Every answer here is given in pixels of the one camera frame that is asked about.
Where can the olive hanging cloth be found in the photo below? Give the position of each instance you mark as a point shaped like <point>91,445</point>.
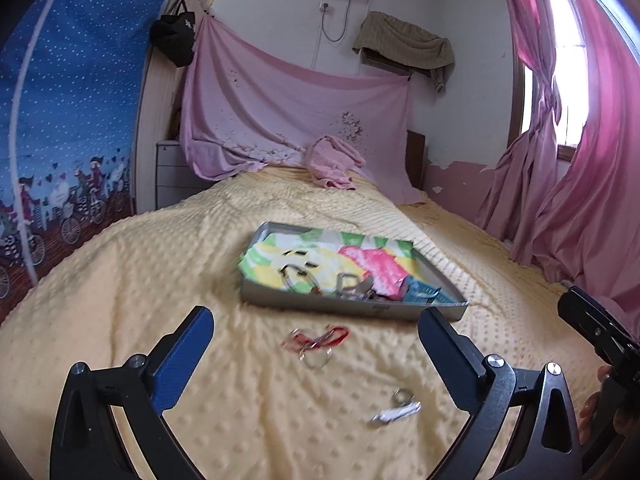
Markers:
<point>395,42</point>

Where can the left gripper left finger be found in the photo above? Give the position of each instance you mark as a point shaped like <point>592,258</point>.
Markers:
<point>86,442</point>

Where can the pink hanging sheet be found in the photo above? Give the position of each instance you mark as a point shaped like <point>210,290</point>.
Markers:
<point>244,109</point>

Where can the pink curtain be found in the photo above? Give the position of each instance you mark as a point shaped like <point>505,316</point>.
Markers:
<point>565,194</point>

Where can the wooden wardrobe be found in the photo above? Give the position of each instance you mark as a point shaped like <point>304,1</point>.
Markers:
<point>160,97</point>

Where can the grey tray with colourful drawing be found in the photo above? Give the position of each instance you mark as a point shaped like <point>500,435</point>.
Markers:
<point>295,268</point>

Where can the dark wooden headboard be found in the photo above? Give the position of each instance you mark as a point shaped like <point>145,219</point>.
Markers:
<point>415,158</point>

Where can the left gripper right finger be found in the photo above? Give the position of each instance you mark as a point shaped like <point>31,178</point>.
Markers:
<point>543,443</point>

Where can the grey drawer nightstand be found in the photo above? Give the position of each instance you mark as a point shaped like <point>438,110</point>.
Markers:
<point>175,180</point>

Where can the black hanging bag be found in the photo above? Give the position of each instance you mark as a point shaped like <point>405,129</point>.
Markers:
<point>174,36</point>

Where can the blue fabric wardrobe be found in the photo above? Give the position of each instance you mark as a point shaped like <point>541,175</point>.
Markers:
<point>71,80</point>

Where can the pink crumpled towel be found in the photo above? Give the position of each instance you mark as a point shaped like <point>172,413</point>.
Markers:
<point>329,162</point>

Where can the person's right hand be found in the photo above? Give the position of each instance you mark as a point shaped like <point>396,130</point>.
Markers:
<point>622,422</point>

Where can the white nail clipper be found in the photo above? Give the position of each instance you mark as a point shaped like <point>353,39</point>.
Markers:
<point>386,417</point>

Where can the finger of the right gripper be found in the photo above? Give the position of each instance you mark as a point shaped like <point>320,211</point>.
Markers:
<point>610,339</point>

